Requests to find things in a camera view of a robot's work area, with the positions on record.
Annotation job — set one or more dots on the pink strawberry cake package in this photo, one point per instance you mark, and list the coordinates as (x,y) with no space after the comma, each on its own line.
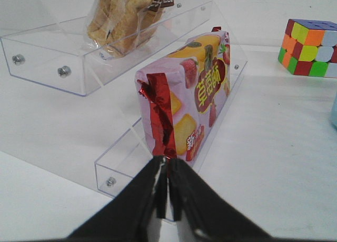
(182,94)

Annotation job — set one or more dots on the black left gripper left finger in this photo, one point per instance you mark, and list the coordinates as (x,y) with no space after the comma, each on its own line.
(138,210)

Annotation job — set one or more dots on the bread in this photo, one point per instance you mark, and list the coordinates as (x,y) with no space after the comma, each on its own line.
(120,26)

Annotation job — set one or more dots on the multicoloured puzzle cube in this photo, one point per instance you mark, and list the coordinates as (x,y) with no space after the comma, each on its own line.
(309,48)

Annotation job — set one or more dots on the clear acrylic left shelf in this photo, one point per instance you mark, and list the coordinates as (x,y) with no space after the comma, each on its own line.
(73,110)

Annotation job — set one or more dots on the light blue plastic basket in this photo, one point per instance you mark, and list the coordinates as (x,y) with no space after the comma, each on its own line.
(333,113)

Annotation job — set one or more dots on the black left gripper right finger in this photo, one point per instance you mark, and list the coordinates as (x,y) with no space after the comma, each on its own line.
(200,213)

